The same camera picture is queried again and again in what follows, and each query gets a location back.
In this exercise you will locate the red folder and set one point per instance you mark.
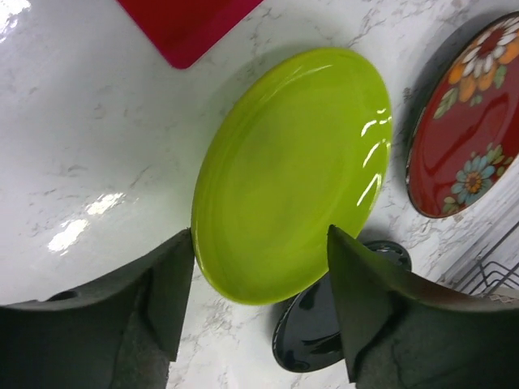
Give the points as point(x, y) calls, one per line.
point(183, 31)

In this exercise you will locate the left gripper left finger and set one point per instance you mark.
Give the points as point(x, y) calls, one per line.
point(121, 330)

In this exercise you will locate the black wire dish rack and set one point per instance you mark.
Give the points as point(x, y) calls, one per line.
point(495, 268)

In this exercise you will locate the black plate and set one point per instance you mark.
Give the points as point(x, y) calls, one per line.
point(307, 337)

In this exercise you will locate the green plate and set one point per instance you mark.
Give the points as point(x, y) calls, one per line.
point(305, 147)

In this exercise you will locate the red floral plate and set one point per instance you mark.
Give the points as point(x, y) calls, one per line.
point(464, 136)

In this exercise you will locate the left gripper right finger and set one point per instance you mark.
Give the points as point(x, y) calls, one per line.
point(399, 330)

